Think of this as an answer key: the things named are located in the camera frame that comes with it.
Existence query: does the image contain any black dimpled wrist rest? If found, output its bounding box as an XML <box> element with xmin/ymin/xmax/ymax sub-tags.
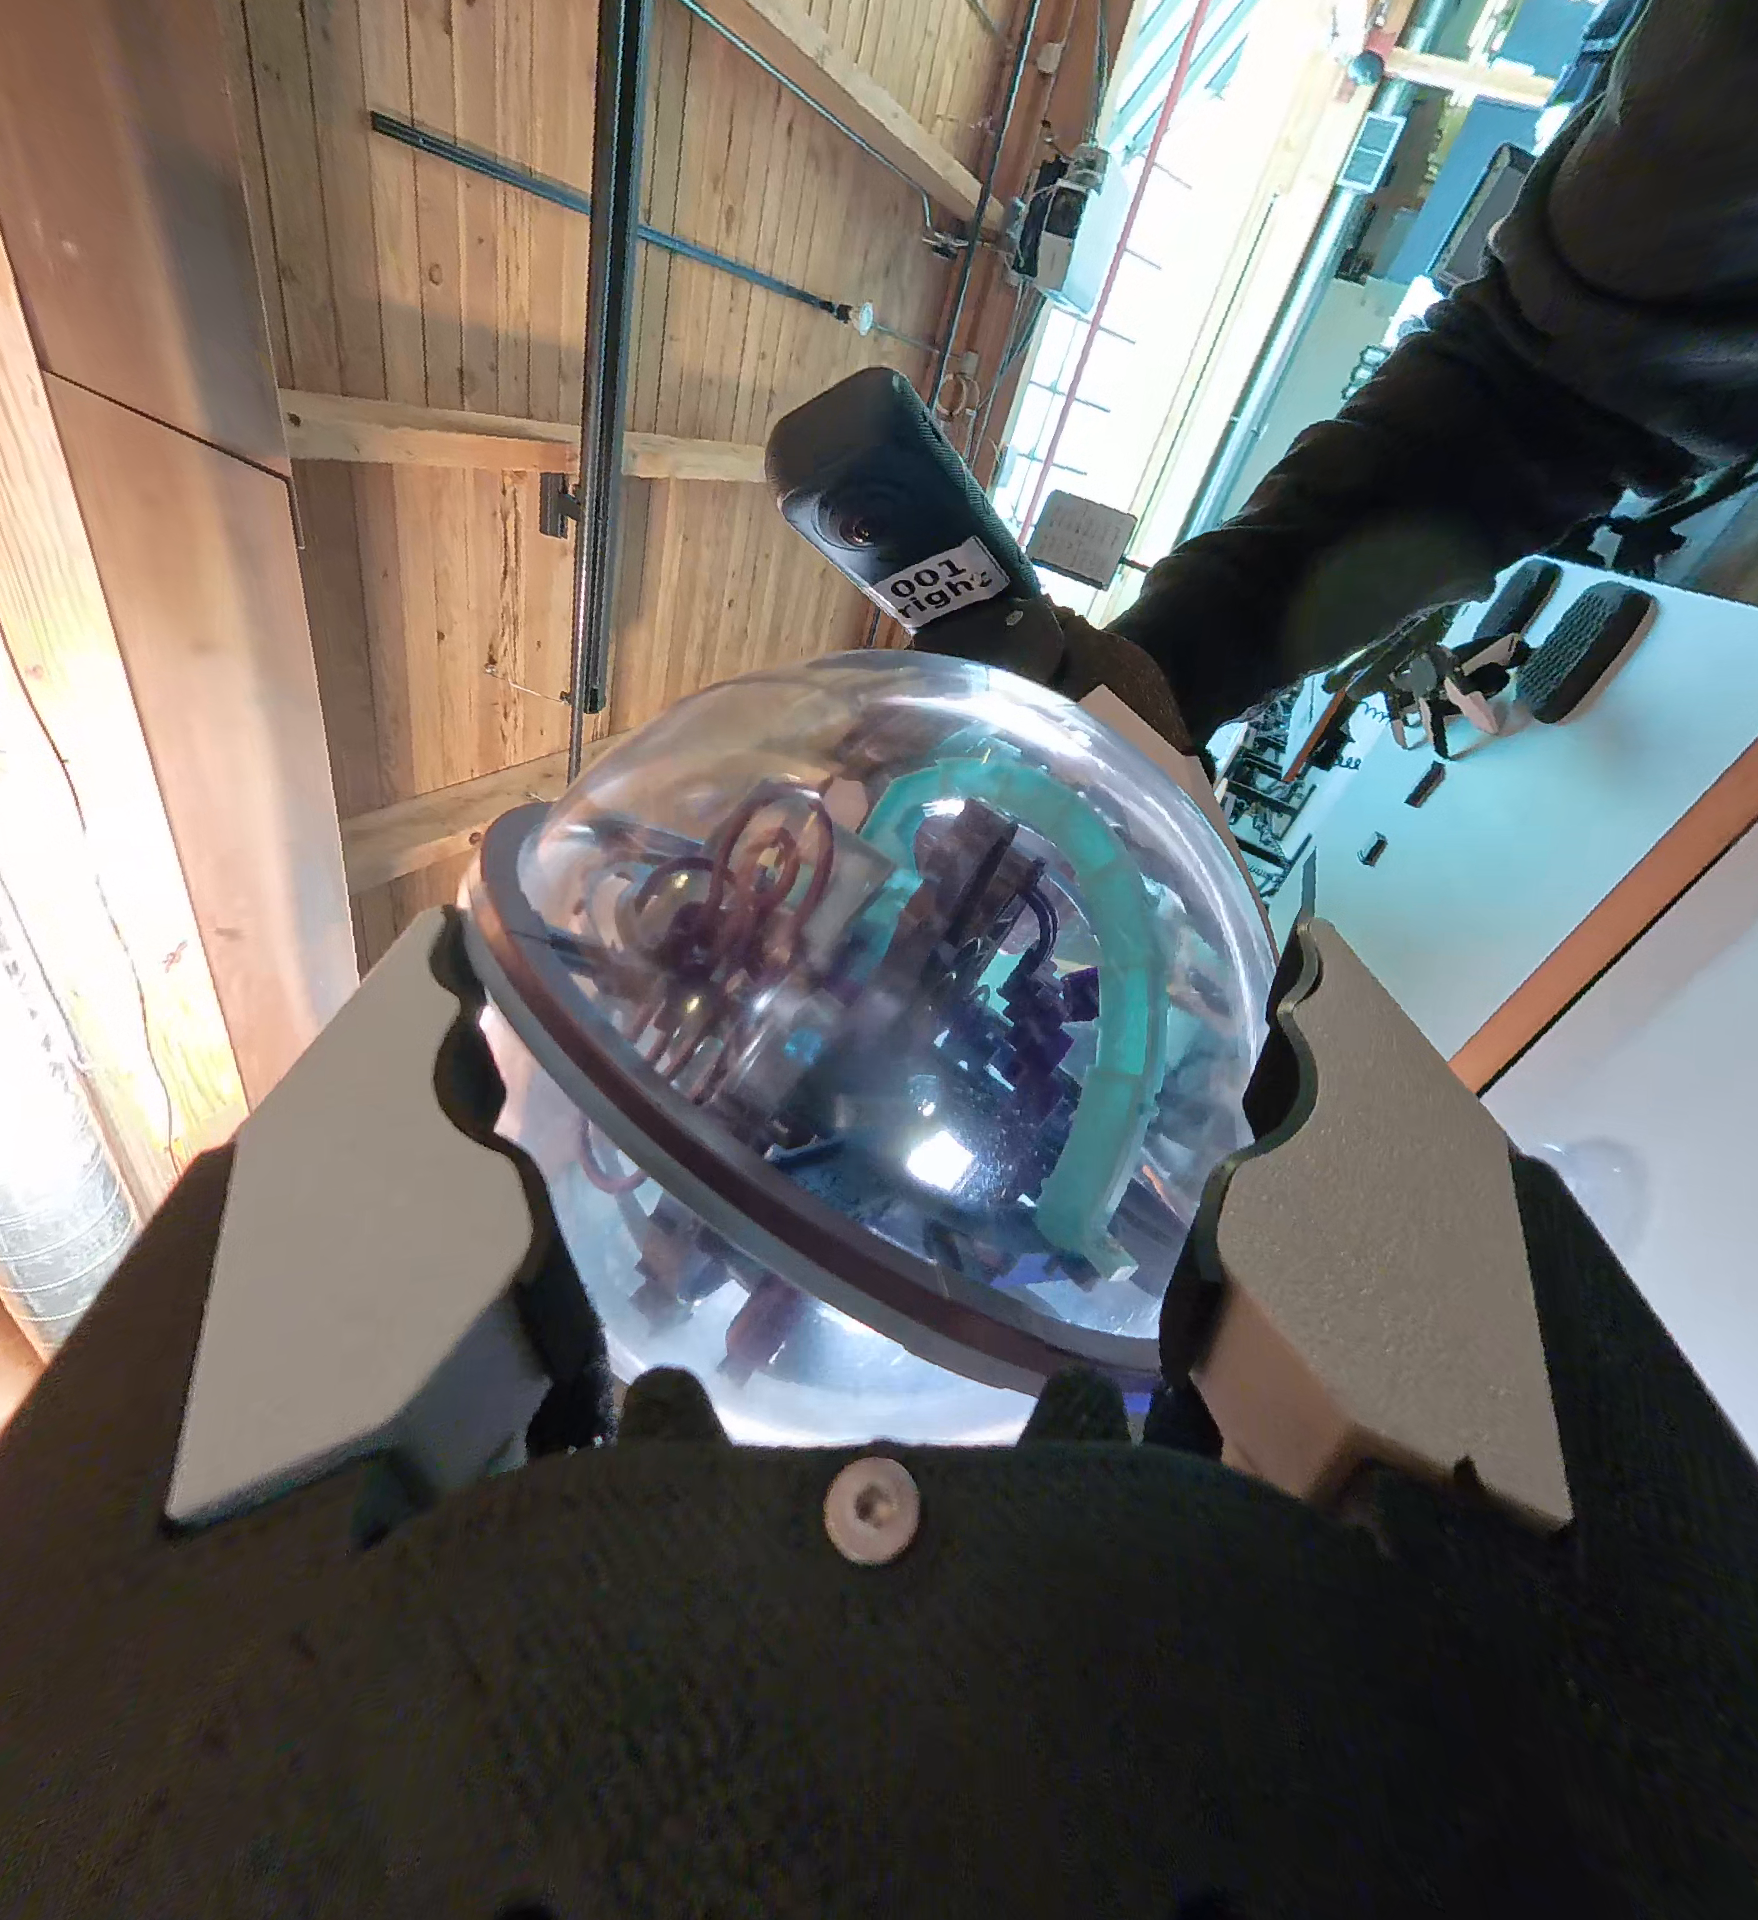
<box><xmin>1516</xmin><ymin>584</ymin><xmax>1660</xmax><ymax>733</ymax></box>
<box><xmin>1469</xmin><ymin>562</ymin><xmax>1566</xmax><ymax>651</ymax></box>

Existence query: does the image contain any clear maze ball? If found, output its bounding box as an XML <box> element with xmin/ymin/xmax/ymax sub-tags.
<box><xmin>463</xmin><ymin>651</ymin><xmax>1277</xmax><ymax>1454</ymax></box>

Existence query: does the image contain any silver air duct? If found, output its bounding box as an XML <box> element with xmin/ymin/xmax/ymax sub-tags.
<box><xmin>0</xmin><ymin>739</ymin><xmax>140</xmax><ymax>1352</ymax></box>

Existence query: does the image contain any clear plastic dish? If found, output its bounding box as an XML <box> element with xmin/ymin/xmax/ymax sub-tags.
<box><xmin>1539</xmin><ymin>1135</ymin><xmax>1650</xmax><ymax>1225</ymax></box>

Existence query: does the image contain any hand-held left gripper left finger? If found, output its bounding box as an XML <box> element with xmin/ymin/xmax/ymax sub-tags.
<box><xmin>166</xmin><ymin>900</ymin><xmax>555</xmax><ymax>1529</ymax></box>

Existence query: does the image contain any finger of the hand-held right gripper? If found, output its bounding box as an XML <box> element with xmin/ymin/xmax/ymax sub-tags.
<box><xmin>1079</xmin><ymin>681</ymin><xmax>1216</xmax><ymax>794</ymax></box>

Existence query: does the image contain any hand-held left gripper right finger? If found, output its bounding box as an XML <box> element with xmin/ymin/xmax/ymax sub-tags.
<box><xmin>1193</xmin><ymin>918</ymin><xmax>1580</xmax><ymax>1529</ymax></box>

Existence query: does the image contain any person's right forearm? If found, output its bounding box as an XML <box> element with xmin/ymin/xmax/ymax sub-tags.
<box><xmin>1109</xmin><ymin>0</ymin><xmax>1758</xmax><ymax>756</ymax></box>

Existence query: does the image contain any white ceiling box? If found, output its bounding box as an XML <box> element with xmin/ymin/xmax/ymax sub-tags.
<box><xmin>1011</xmin><ymin>142</ymin><xmax>1112</xmax><ymax>312</ymax></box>

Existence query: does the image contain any grey screen on stand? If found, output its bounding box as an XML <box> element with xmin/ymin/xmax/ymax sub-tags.
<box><xmin>1433</xmin><ymin>142</ymin><xmax>1539</xmax><ymax>289</ymax></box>

